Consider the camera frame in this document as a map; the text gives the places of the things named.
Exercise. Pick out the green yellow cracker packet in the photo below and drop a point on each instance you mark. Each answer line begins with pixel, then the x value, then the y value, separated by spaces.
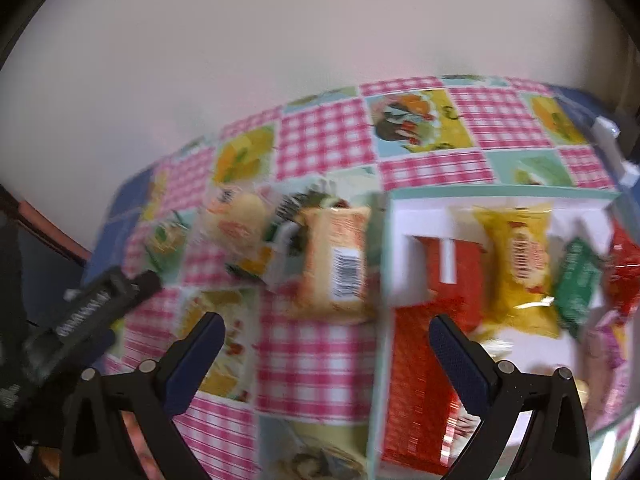
pixel 282 242

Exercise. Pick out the blue plaid cloth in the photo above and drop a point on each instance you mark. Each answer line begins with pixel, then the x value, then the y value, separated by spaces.
pixel 119 222

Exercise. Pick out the white object at edge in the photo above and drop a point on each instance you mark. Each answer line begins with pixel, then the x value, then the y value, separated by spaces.
pixel 606 132

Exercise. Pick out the red glossy snack packet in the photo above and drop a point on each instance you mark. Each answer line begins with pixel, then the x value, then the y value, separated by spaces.
pixel 621 272

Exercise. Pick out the white tray teal rim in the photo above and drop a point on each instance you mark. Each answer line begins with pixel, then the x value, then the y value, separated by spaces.
pixel 445 211

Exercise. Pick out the pink snack packet in tray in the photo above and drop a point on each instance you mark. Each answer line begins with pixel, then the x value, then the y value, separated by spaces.
pixel 607 370

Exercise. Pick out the checkered pink picture tablecloth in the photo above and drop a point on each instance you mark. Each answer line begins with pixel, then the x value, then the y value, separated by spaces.
pixel 291 399

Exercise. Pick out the orange-red patterned snack packet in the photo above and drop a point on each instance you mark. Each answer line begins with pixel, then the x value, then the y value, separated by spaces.
pixel 421 401

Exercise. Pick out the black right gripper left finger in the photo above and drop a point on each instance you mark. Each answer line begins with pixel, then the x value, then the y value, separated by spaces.
pixel 96 443

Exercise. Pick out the round steamed cake packet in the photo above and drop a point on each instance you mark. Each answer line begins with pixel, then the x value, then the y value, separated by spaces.
pixel 234 217

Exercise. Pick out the green edged cookie packet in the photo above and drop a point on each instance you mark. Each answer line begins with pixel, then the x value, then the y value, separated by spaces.
pixel 165 245

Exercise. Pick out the red white snack bar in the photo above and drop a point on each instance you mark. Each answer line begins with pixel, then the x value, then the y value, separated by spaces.
pixel 454 273

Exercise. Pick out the green snack packet in tray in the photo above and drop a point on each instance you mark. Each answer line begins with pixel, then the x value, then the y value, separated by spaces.
pixel 578 276

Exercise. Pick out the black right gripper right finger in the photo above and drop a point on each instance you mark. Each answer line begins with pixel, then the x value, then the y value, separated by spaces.
pixel 556 443

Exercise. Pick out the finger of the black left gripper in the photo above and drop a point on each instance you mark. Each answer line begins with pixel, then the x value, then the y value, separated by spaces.
pixel 145 285

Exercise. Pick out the yellow transparent snack packet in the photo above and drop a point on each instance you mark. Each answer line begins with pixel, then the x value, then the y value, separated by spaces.
pixel 520 279

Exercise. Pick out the beige barcode snack packet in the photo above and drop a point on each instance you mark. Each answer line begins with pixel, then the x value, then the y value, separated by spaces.
pixel 333 286

